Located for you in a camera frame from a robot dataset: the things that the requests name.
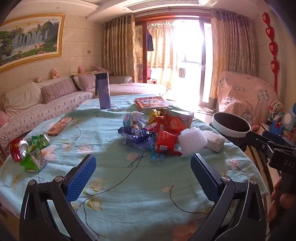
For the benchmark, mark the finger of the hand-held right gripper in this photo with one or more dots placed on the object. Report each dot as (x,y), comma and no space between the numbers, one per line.
(275,136)
(259,140)

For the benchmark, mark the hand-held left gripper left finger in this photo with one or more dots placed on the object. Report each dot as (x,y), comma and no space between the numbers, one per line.
(81,180)

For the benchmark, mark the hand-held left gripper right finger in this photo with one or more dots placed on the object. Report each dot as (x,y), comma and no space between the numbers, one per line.
(204,178)

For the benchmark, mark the black bin with white rim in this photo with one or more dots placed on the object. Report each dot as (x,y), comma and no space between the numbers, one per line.
(231,125)

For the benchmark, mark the small blue wrapper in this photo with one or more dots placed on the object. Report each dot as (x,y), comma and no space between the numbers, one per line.
(157,155)

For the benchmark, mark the red snack packet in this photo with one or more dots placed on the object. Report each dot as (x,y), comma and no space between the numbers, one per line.
(170,124)
(166,142)

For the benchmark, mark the green snack box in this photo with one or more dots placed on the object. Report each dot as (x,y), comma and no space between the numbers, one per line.
(32,157)

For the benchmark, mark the red and green carton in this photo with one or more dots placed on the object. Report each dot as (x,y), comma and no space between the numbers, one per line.
(182,118)

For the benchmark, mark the person's right hand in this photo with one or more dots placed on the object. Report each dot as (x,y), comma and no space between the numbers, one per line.
(275,199)

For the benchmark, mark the pile of colourful toys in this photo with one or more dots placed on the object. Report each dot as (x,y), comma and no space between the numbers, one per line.
(282,120)

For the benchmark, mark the white foam fruit net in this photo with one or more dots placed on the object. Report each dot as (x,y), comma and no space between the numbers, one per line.
(192,142)

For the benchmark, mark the white tissue pack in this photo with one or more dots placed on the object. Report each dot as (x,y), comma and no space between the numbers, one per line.
(215,140)

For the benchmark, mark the pink heart-print covered armchair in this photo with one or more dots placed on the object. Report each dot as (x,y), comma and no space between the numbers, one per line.
(245,97)

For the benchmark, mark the crushed green can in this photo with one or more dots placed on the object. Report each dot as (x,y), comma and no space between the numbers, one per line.
(39,140)

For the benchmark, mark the blue snack bag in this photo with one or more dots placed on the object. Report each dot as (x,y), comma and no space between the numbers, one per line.
(136,136)

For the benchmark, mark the crushed red can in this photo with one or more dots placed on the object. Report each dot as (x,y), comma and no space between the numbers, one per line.
(17,149)

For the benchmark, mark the long red candy packet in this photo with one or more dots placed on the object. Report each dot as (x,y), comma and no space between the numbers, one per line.
(151,127)

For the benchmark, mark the patterned sofa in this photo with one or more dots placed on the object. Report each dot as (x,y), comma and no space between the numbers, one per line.
(57,104)

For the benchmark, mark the yellow candy wrapper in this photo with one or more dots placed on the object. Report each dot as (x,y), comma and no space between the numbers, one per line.
(153,115)

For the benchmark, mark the crumpled white and blue wrapper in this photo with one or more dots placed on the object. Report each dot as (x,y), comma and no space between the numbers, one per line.
(135,119)

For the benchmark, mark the wooden furniture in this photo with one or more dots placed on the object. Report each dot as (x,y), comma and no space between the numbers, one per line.
(2,155)

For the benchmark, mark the red heart hanging decoration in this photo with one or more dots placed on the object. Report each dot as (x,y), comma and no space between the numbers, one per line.
(272,48)

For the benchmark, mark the purple thermos bottle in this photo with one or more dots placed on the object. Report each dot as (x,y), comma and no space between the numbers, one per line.
(103,92)

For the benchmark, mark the beige patterned curtain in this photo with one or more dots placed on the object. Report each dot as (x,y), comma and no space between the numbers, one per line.
(231,53)
(118,46)

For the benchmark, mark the red picture book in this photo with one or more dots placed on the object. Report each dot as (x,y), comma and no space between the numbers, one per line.
(150,103)

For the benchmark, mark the large striped pillow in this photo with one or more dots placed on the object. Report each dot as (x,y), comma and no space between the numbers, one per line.
(59,90)

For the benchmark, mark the pink cushion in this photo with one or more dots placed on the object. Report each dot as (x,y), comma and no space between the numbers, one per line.
(3,118)

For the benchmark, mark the white pillow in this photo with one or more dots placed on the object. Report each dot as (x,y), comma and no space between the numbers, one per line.
(23,97)

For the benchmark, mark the striped hanging cloth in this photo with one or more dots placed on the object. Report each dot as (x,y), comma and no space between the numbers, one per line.
(182,72)

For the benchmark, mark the grey cushion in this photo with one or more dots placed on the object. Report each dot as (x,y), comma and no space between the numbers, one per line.
(121,79)

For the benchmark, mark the small doll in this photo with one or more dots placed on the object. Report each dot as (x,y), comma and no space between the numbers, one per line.
(153,81)

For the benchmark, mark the pink plush toy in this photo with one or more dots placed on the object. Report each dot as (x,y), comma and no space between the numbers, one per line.
(81,69)

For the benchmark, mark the small striped pillow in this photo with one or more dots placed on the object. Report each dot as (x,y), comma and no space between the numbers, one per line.
(104,70)

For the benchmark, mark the magenta chair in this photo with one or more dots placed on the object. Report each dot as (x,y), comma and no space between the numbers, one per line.
(148,74)

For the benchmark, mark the sheer curtain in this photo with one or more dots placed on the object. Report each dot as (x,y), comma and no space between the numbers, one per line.
(159,46)

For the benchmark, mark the dark hanging garment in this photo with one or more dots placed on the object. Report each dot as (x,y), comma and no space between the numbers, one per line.
(150,41)

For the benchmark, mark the framed waterfall painting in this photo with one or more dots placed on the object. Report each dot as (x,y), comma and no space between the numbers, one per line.
(27,41)

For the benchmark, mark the ceiling air vent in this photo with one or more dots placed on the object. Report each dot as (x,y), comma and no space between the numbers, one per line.
(161,5)

